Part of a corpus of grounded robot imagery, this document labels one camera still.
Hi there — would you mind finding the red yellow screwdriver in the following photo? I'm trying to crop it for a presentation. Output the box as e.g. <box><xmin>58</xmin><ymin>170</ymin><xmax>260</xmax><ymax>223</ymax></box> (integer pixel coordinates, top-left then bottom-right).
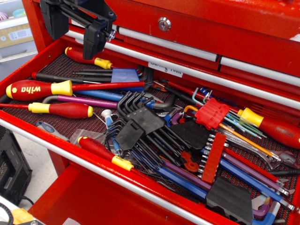
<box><xmin>77</xmin><ymin>136</ymin><xmax>150</xmax><ymax>180</ymax></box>
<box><xmin>238</xmin><ymin>108</ymin><xmax>300</xmax><ymax>150</ymax></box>
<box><xmin>65</xmin><ymin>47</ymin><xmax>113</xmax><ymax>69</ymax></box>
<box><xmin>0</xmin><ymin>102</ymin><xmax>94</xmax><ymax>119</ymax></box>

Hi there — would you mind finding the red yellow screwdriver top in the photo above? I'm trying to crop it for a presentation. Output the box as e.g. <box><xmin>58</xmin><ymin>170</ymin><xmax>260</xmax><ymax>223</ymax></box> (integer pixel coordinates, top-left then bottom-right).
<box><xmin>65</xmin><ymin>47</ymin><xmax>113</xmax><ymax>69</ymax></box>

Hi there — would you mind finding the white paper drawer label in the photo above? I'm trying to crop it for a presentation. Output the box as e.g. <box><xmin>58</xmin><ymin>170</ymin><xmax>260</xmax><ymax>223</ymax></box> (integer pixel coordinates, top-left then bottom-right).
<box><xmin>148</xmin><ymin>62</ymin><xmax>183</xmax><ymax>77</ymax></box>

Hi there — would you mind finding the cardboard box on shelf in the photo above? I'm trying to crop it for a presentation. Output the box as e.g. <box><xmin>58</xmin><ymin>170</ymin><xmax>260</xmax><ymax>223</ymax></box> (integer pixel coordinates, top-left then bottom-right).
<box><xmin>0</xmin><ymin>23</ymin><xmax>33</xmax><ymax>48</ymax></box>

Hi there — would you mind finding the red hex key holder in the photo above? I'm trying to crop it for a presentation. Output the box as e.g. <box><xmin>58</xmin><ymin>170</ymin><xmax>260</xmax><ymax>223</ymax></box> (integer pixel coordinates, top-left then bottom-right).
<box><xmin>195</xmin><ymin>98</ymin><xmax>230</xmax><ymax>130</ymax></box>

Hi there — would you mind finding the long blue hex key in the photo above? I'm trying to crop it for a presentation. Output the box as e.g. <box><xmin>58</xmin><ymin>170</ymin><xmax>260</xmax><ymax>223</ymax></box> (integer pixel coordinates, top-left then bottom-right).
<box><xmin>219</xmin><ymin>159</ymin><xmax>298</xmax><ymax>212</ymax></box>

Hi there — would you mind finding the silver drawer lock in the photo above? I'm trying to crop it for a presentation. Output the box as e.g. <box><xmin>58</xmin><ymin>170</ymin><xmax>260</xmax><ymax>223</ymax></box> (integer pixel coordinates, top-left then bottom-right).
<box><xmin>158</xmin><ymin>17</ymin><xmax>172</xmax><ymax>31</ymax></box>

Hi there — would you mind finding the large black key holder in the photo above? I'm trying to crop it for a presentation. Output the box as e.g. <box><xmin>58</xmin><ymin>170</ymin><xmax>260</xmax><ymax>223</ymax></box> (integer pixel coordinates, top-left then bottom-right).
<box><xmin>205</xmin><ymin>177</ymin><xmax>254</xmax><ymax>225</ymax></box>

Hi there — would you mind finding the clear plastic bag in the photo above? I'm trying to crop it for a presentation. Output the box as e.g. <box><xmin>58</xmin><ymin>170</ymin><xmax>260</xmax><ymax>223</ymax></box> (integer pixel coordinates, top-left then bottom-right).
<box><xmin>69</xmin><ymin>129</ymin><xmax>106</xmax><ymax>147</ymax></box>

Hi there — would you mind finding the large red wiha screwdriver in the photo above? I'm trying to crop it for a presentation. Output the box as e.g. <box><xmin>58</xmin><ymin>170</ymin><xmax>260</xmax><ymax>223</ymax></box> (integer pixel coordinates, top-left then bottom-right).
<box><xmin>6</xmin><ymin>80</ymin><xmax>145</xmax><ymax>101</ymax></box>

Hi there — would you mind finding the blue hex key holder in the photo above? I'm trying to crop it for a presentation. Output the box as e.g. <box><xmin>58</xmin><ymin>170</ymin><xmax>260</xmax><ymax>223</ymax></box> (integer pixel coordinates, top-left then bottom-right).
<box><xmin>111</xmin><ymin>68</ymin><xmax>140</xmax><ymax>83</ymax></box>

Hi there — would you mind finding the black hex key set holder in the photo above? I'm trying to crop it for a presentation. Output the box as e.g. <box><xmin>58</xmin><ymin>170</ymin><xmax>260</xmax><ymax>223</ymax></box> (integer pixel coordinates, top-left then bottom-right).
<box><xmin>125</xmin><ymin>106</ymin><xmax>166</xmax><ymax>135</ymax></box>

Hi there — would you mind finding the small black hex key holder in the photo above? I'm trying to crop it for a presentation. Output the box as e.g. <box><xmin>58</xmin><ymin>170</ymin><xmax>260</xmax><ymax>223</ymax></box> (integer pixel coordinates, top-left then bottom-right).
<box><xmin>115</xmin><ymin>120</ymin><xmax>145</xmax><ymax>150</ymax></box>

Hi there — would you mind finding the long purple hex key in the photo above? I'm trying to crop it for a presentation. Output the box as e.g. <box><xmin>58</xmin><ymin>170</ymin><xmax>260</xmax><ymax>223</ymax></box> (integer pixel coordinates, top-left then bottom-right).
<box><xmin>222</xmin><ymin>151</ymin><xmax>291</xmax><ymax>196</ymax></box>

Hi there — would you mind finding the grey blue small screwdriver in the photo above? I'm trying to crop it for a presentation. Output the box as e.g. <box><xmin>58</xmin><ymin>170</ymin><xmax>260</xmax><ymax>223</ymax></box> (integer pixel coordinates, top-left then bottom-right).
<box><xmin>36</xmin><ymin>121</ymin><xmax>69</xmax><ymax>142</ymax></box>

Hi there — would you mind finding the black electronic device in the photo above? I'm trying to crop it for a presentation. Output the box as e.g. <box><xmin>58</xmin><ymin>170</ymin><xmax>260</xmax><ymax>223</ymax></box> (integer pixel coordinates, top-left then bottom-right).
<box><xmin>0</xmin><ymin>127</ymin><xmax>32</xmax><ymax>205</ymax></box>

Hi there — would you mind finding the red yellow screwdriver bottom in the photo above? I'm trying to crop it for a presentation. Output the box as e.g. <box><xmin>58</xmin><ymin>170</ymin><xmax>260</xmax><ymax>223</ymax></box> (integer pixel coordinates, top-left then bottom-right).
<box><xmin>77</xmin><ymin>136</ymin><xmax>150</xmax><ymax>180</ymax></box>

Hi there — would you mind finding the red bit holder strip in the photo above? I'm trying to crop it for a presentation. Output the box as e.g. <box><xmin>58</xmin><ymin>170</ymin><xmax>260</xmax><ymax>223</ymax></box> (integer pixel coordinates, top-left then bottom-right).
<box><xmin>201</xmin><ymin>133</ymin><xmax>226</xmax><ymax>184</ymax></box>

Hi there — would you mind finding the red yellow screwdriver right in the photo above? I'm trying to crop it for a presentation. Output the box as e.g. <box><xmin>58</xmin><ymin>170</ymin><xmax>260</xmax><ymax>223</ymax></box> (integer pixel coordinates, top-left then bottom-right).
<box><xmin>238</xmin><ymin>108</ymin><xmax>300</xmax><ymax>150</ymax></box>

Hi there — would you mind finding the chrome adjustable wrench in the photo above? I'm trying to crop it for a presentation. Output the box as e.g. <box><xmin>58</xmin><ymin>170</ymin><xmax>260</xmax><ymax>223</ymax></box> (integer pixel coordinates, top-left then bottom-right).
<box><xmin>216</xmin><ymin>128</ymin><xmax>300</xmax><ymax>171</ymax></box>

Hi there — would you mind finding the long orange hex key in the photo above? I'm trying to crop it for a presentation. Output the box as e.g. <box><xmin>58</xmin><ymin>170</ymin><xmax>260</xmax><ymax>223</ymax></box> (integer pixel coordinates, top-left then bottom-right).
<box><xmin>183</xmin><ymin>105</ymin><xmax>281</xmax><ymax>161</ymax></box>

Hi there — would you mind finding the purple hex key rod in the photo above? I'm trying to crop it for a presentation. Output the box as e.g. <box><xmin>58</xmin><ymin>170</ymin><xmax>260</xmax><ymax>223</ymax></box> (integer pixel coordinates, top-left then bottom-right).
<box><xmin>42</xmin><ymin>95</ymin><xmax>117</xmax><ymax>109</ymax></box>

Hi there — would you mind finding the red yellow screwdriver front left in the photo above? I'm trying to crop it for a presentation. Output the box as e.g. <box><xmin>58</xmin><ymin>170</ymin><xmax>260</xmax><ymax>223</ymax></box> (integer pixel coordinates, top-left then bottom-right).
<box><xmin>0</xmin><ymin>102</ymin><xmax>94</xmax><ymax>119</ymax></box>

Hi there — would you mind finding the black slim screwdriver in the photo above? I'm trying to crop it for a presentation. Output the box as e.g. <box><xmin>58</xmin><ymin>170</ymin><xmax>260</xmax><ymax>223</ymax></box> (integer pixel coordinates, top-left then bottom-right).
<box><xmin>31</xmin><ymin>72</ymin><xmax>111</xmax><ymax>84</ymax></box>

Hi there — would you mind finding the red tool chest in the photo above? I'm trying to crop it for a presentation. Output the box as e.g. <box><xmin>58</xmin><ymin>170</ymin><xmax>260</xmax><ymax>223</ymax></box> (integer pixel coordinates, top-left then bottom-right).
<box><xmin>0</xmin><ymin>0</ymin><xmax>300</xmax><ymax>225</ymax></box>

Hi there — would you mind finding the white blue precision screwdriver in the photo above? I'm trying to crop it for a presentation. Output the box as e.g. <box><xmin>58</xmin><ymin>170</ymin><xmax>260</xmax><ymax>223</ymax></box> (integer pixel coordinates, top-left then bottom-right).
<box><xmin>101</xmin><ymin>109</ymin><xmax>121</xmax><ymax>156</ymax></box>

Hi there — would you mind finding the blue hex key rod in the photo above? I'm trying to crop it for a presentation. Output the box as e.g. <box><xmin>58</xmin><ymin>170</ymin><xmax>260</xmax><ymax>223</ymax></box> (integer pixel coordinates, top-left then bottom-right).
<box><xmin>75</xmin><ymin>90</ymin><xmax>123</xmax><ymax>102</ymax></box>

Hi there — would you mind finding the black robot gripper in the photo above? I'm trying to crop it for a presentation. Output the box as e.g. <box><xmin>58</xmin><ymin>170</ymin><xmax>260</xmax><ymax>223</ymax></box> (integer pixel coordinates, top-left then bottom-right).
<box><xmin>40</xmin><ymin>0</ymin><xmax>117</xmax><ymax>60</ymax></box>

